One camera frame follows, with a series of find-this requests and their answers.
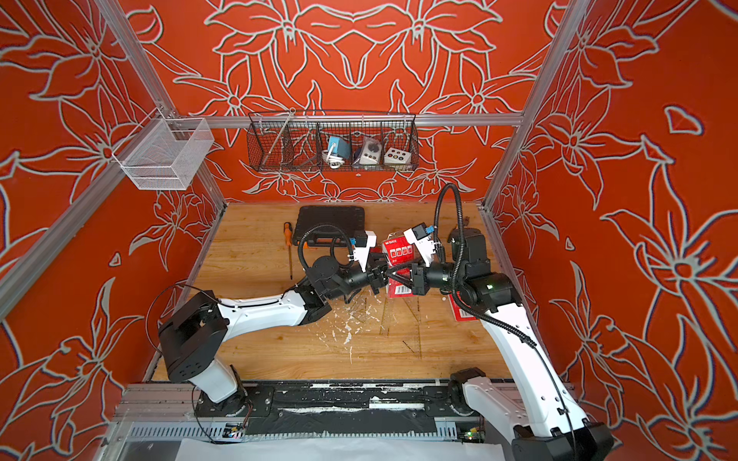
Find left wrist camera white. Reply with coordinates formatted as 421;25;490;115
351;230;377;272

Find orange handled screwdriver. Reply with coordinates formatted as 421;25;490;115
283;222;294;280

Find white timer device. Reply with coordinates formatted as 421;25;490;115
354;138;382;166

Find black orange tool case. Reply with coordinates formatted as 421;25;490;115
291;206;365;248

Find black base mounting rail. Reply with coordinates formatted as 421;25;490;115
191;380;485;441

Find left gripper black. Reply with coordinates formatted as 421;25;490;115
324;254;405;305

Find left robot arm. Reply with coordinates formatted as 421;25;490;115
159;253;389;405

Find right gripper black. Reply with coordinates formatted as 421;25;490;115
386;257;467;299

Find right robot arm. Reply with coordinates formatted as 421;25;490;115
387;184;614;460

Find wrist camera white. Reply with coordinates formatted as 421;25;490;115
403;223;441;268
351;230;377;272

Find clear plastic wall bin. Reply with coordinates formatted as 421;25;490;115
111;108;214;191

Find red ruler set package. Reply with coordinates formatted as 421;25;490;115
382;232;415;299
449;297;477;322

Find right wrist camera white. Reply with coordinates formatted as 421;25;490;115
403;223;441;268

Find black wire wall basket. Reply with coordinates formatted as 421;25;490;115
246;111;420;173

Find blue white small box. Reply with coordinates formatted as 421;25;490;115
326;136;351;161

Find clear triangle ruler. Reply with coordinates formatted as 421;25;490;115
401;297;422;325

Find white dotted cube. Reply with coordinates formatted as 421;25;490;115
384;148;411;167

